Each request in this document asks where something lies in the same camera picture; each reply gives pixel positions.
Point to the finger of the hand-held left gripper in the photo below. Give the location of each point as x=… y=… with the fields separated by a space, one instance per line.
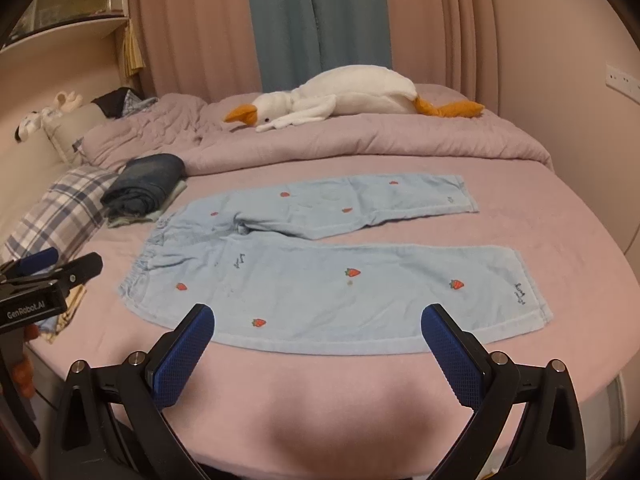
x=82 y=267
x=37 y=258

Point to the cream wall shelf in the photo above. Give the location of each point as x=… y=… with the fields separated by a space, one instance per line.
x=65 y=30

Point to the white wall socket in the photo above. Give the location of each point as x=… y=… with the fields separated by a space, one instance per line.
x=621 y=79

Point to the white goose plush toy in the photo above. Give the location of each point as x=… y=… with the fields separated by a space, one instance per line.
x=350 y=92

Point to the small white plush toy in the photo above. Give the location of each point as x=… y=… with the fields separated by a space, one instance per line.
x=32 y=122
x=68 y=100

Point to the blue plaid pillow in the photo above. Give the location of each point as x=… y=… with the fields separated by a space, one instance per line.
x=55 y=215

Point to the folded dark blue jeans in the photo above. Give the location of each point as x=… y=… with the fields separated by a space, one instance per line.
x=142 y=182

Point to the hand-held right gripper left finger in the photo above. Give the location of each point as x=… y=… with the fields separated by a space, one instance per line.
x=182 y=355

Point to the orange plush toy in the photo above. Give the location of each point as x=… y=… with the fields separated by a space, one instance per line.
x=22 y=377

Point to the dark crumpled clothing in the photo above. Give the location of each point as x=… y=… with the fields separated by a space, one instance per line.
x=120 y=101

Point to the pink curtain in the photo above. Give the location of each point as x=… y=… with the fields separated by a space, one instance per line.
x=200 y=25

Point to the yellowish striped cloth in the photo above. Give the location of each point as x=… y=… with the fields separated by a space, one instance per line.
x=62 y=312

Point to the blue curtain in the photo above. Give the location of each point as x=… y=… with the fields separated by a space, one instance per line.
x=320 y=20

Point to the beige headboard cushion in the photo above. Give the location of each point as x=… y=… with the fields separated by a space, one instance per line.
x=70 y=132

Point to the light blue strawberry print pants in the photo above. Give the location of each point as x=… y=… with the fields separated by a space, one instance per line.
x=320 y=285

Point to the bed with pink sheet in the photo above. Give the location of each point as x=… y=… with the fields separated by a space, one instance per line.
x=390 y=400

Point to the pink quilt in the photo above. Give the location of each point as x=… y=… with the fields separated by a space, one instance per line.
x=310 y=140

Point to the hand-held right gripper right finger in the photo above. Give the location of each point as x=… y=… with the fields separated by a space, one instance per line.
x=452 y=355

